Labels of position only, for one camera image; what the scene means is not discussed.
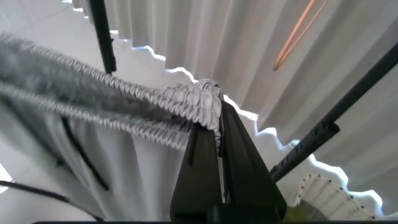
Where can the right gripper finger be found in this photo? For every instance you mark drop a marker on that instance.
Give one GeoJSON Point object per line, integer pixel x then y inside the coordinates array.
{"type": "Point", "coordinates": [248, 186]}

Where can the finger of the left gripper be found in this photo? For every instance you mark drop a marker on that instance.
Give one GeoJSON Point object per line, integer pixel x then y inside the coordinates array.
{"type": "Point", "coordinates": [199, 180]}

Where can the pale grey shorts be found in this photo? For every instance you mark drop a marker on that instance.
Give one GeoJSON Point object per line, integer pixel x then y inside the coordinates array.
{"type": "Point", "coordinates": [124, 93]}

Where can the white laundry basket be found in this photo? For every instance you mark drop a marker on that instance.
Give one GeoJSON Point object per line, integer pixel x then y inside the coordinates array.
{"type": "Point", "coordinates": [329, 199]}

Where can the pink clothes hanger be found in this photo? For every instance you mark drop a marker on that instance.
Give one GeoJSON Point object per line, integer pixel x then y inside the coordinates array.
{"type": "Point", "coordinates": [295, 31]}

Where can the black clothes rack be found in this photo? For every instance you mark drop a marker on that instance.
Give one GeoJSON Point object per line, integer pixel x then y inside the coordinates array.
{"type": "Point", "coordinates": [102, 37]}

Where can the white curtain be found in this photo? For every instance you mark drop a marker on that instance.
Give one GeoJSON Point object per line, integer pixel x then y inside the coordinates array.
{"type": "Point", "coordinates": [217, 31]}

